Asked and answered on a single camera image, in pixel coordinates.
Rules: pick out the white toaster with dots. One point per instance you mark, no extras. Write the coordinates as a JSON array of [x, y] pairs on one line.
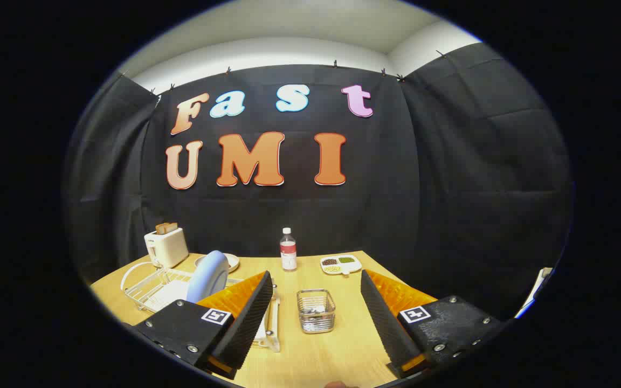
[[170, 248]]

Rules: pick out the pile of brown beans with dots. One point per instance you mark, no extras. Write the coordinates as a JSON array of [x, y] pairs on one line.
[[329, 262]]

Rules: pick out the pile of yellow beans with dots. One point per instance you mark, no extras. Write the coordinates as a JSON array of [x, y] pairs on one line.
[[332, 268]]

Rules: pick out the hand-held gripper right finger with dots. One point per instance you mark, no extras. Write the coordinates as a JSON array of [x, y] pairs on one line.
[[386, 323]]

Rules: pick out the blue plate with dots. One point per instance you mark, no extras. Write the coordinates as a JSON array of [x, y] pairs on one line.
[[208, 275]]

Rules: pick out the round white meat dish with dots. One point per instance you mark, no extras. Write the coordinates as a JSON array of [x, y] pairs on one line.
[[232, 264]]

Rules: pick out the toast bread slice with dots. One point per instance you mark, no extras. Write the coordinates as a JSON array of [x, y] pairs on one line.
[[160, 229], [172, 227]]

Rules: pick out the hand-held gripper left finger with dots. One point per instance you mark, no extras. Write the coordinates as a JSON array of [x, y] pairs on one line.
[[246, 328]]

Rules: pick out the white divided dish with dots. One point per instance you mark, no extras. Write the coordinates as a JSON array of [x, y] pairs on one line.
[[354, 267]]

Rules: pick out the clear bottle with red label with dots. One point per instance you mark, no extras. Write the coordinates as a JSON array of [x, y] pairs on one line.
[[288, 256]]

